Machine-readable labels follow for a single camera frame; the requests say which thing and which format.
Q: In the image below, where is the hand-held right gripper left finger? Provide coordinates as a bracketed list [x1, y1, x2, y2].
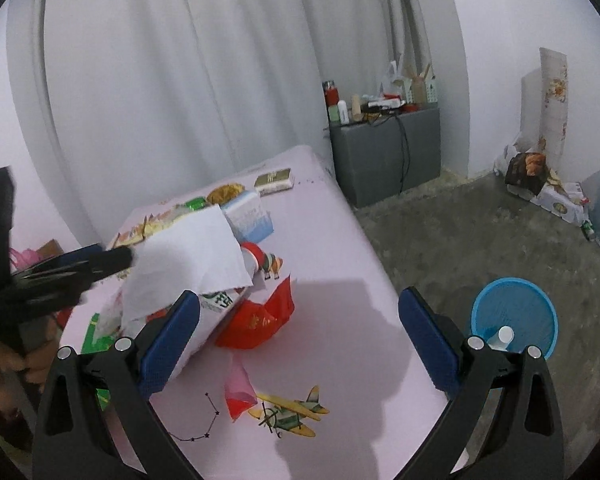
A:
[30, 289, 203, 480]

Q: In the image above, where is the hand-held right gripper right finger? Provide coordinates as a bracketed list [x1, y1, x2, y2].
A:
[397, 286, 566, 480]

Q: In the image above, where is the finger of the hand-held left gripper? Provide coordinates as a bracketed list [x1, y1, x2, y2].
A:
[10, 245, 134, 322]
[11, 243, 105, 277]

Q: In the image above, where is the white tissue paper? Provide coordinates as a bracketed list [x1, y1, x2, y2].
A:
[121, 205, 254, 326]

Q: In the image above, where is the white bottle red cap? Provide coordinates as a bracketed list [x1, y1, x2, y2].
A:
[237, 241, 269, 286]

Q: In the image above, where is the blue white carton box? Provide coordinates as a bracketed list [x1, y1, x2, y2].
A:
[221, 191, 275, 244]

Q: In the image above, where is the person's left hand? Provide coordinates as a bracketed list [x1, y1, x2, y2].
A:
[0, 332, 48, 411]

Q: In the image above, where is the yellow snack packet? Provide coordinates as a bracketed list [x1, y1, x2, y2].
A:
[135, 211, 182, 236]
[106, 227, 143, 252]

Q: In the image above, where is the white green printed packet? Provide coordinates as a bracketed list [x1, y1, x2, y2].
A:
[170, 285, 254, 381]

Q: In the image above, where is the pink plastic bag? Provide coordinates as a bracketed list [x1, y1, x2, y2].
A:
[9, 247, 47, 275]

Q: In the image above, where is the small white bottle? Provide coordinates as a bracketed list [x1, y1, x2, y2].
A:
[490, 326, 515, 351]

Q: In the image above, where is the pink red wrapper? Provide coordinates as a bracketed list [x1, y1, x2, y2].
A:
[224, 357, 258, 422]

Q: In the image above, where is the red plastic bag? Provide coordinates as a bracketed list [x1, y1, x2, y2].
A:
[214, 275, 296, 350]

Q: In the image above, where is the blue plastic basket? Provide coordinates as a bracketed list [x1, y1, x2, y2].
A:
[470, 277, 560, 361]

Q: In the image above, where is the orange snack wrapper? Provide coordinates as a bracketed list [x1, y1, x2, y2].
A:
[206, 182, 246, 206]

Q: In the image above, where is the gold tissue pack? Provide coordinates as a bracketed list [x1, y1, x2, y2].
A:
[253, 167, 296, 196]

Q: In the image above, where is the white curtain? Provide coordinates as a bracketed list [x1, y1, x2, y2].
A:
[5, 0, 471, 243]

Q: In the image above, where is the white floral box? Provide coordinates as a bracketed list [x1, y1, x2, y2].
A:
[530, 180, 589, 226]

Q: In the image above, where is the grey cabinet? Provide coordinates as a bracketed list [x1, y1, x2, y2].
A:
[328, 104, 442, 209]

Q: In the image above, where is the brown pastry bag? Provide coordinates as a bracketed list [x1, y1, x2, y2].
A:
[504, 150, 551, 196]

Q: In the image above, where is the white plastic bag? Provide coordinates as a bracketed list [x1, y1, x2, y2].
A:
[495, 132, 527, 172]

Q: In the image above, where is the green pen holder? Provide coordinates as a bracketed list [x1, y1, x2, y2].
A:
[404, 77, 440, 106]

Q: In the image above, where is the rolled floral paper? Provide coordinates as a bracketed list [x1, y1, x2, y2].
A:
[537, 47, 570, 162]

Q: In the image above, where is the black cable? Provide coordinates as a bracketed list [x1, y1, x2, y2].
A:
[395, 114, 415, 194]

